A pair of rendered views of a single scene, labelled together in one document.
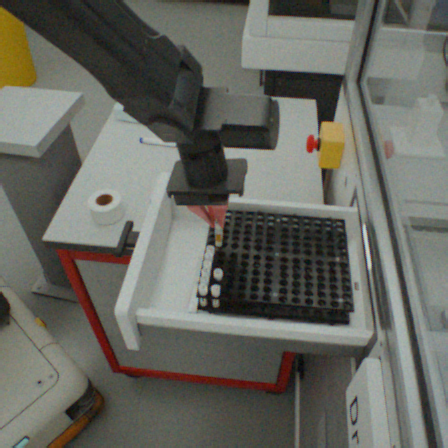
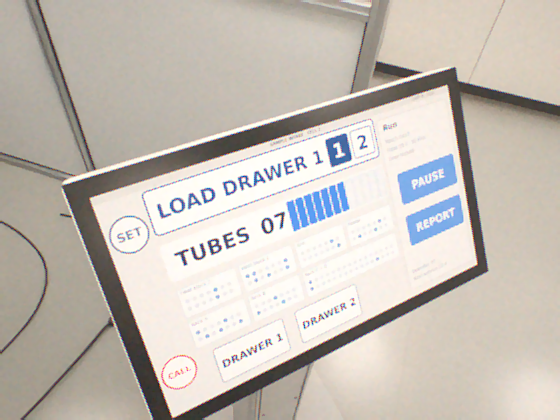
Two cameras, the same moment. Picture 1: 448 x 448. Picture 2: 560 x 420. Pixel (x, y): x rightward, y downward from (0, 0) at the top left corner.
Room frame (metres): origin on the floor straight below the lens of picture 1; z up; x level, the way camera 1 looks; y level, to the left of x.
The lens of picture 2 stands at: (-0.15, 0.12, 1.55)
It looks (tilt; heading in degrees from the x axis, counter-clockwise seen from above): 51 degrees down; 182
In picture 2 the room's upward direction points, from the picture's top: 6 degrees clockwise
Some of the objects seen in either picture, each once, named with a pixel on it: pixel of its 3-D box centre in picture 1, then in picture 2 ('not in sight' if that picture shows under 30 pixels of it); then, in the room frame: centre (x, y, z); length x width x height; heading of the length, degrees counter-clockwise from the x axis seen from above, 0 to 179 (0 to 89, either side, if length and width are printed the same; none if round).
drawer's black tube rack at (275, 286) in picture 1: (274, 267); not in sight; (0.41, -0.08, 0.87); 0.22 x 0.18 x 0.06; 83
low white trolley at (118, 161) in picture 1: (207, 253); not in sight; (0.84, 0.05, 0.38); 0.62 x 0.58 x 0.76; 173
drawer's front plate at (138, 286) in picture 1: (151, 253); not in sight; (0.43, 0.12, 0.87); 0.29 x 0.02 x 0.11; 173
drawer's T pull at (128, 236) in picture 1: (131, 239); not in sight; (0.43, 0.14, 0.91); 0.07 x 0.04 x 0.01; 173
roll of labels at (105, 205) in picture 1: (106, 206); not in sight; (0.64, 0.25, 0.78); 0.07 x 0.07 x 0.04
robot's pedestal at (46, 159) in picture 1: (54, 205); not in sight; (1.05, 0.60, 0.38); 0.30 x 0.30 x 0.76; 78
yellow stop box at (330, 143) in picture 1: (329, 145); not in sight; (0.72, -0.22, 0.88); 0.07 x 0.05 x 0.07; 173
